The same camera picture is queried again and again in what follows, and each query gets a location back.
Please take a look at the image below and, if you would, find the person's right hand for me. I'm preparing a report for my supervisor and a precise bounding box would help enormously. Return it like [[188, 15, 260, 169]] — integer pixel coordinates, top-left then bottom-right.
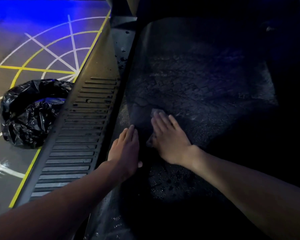
[[146, 111, 201, 168]]

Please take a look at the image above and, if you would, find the person's left hand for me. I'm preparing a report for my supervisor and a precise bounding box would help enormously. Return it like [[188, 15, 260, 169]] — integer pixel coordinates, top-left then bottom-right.
[[107, 124, 143, 182]]

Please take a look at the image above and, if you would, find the grey cleaning cloth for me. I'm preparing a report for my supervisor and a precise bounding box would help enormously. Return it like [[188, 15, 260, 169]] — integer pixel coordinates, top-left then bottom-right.
[[146, 108, 167, 148]]

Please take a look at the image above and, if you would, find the person's right forearm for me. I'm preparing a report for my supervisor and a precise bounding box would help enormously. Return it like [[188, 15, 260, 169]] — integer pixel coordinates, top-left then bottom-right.
[[187, 147, 300, 240]]

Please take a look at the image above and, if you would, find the person's left forearm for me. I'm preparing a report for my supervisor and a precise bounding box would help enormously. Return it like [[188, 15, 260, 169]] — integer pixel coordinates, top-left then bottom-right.
[[0, 161, 127, 240]]

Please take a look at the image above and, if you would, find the grey louvered metal sill panel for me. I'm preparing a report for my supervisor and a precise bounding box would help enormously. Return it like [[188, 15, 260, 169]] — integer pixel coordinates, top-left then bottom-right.
[[13, 15, 138, 208]]

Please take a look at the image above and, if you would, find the dark textured floor mat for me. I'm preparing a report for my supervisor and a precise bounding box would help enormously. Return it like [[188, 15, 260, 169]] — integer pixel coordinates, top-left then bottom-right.
[[85, 17, 279, 240]]

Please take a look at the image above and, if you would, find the black plastic garbage bag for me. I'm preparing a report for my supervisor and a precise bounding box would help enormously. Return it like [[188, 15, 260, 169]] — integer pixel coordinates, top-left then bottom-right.
[[0, 79, 74, 149]]

